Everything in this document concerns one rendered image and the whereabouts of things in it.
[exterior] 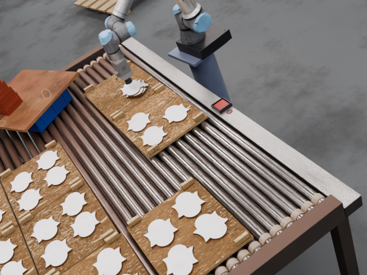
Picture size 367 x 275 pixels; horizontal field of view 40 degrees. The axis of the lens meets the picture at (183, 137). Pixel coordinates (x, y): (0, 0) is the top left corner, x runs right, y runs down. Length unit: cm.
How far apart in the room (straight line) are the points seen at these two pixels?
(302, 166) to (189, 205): 48
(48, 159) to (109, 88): 58
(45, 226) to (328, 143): 194
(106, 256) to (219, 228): 46
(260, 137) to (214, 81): 99
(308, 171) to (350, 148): 137
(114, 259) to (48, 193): 62
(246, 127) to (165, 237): 66
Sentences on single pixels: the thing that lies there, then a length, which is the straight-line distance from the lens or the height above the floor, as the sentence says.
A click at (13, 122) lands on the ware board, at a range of 290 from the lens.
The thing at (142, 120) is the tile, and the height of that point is 94.
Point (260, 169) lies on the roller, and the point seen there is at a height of 92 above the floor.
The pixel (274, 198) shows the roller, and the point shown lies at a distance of 196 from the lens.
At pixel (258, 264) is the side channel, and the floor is 95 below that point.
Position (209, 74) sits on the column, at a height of 70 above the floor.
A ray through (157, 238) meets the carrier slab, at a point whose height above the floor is 95.
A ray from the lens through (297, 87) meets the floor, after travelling 394.
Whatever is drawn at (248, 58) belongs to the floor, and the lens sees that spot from 442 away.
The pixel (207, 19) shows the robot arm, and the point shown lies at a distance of 281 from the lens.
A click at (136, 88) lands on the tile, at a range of 274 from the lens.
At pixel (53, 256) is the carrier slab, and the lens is 216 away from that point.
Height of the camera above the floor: 238
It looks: 38 degrees down
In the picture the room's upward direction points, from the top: 25 degrees counter-clockwise
